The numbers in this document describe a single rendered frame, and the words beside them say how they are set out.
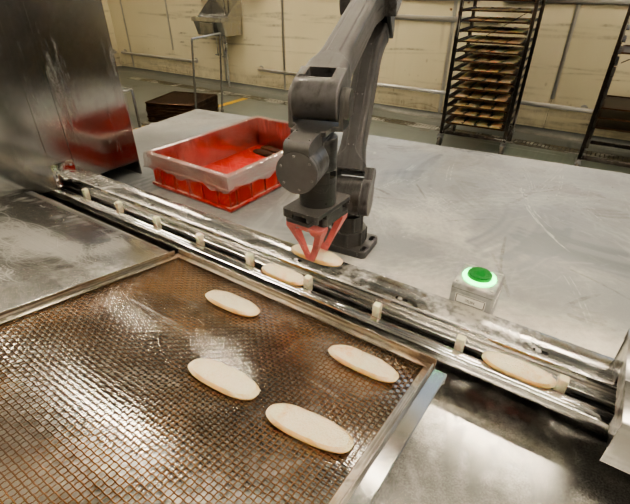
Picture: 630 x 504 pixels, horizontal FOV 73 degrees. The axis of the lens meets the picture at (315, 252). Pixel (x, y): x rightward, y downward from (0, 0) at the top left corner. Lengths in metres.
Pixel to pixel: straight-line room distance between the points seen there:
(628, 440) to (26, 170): 1.26
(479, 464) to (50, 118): 1.17
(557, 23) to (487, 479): 4.61
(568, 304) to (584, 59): 4.17
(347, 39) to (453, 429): 0.58
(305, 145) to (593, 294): 0.64
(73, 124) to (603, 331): 1.27
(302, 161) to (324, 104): 0.09
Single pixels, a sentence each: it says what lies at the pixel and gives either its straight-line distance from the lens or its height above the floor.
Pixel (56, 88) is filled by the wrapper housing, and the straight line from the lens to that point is 1.29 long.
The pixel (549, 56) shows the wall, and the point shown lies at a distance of 4.99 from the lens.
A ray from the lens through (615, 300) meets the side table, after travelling 0.98.
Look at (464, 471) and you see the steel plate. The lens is 0.61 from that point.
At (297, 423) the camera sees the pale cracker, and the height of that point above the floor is 0.93.
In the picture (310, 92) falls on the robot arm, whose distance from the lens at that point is 0.60.
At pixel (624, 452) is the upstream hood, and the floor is 0.88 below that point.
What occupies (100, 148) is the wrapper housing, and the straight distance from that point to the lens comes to 1.36.
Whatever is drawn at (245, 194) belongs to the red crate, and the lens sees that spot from 1.14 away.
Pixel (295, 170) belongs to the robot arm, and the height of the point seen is 1.12.
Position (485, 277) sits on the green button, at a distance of 0.76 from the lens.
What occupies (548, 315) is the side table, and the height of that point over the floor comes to 0.82.
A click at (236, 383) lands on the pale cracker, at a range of 0.52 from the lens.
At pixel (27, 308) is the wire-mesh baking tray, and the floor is 0.94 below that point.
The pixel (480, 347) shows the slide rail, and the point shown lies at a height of 0.85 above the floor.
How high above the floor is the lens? 1.32
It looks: 32 degrees down
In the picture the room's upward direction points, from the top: straight up
